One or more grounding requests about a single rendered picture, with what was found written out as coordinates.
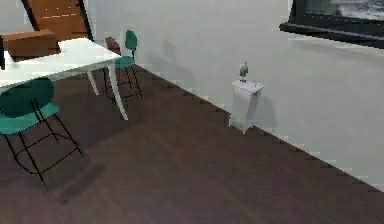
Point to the brown box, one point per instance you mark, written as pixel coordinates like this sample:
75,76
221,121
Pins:
30,45

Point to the white stand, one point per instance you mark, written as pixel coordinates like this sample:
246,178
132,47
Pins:
245,100

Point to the green chair black legs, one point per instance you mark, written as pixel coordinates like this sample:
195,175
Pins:
25,100
128,60

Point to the small grey figurine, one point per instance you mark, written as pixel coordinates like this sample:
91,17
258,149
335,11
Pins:
243,71

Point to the dark red object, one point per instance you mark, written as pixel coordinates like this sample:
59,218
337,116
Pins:
112,45

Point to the black framed window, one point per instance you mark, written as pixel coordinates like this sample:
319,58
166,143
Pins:
336,20

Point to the brown wooden door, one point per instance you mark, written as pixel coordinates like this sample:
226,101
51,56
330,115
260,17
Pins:
58,16

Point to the white table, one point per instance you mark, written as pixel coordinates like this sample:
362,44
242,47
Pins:
76,56

